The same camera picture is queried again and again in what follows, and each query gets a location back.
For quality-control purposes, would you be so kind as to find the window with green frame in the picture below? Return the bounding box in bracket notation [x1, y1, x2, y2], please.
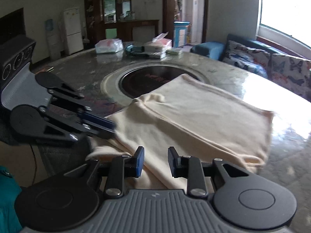
[260, 0, 310, 46]

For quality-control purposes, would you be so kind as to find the round induction cooktop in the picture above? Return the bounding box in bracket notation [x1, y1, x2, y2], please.
[100, 62, 212, 103]

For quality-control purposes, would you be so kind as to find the teal flat device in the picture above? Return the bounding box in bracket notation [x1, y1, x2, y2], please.
[125, 44, 146, 56]

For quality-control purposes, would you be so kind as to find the butterfly pillow lying flat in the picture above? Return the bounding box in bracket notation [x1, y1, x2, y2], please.
[222, 40, 271, 79]

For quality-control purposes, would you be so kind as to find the water dispenser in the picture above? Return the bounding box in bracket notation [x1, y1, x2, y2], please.
[45, 19, 61, 61]

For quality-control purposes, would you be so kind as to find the blue corner sofa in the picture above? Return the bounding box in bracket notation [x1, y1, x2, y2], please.
[190, 33, 311, 88]

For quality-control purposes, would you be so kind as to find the green booklet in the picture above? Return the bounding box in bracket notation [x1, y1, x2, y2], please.
[166, 48, 182, 56]

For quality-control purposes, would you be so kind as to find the butterfly pillow upright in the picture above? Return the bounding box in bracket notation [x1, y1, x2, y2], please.
[268, 54, 310, 101]

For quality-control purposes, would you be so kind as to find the light blue small cabinet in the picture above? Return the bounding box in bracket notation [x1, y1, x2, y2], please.
[173, 21, 190, 47]

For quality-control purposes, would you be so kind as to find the black cable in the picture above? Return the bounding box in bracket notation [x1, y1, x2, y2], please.
[29, 143, 38, 185]

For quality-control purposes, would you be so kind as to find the grey star quilted tablecloth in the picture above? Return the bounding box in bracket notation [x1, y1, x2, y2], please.
[39, 50, 310, 232]

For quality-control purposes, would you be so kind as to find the pink tissue box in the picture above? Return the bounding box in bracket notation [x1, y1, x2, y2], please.
[142, 33, 172, 59]

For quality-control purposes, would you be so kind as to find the dark wooden display cabinet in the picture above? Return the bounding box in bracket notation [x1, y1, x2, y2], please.
[84, 0, 159, 46]

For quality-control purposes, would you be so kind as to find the cream knit garment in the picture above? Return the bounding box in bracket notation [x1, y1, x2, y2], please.
[87, 74, 273, 189]

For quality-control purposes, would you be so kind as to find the white refrigerator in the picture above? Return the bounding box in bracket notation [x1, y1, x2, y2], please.
[62, 7, 83, 55]

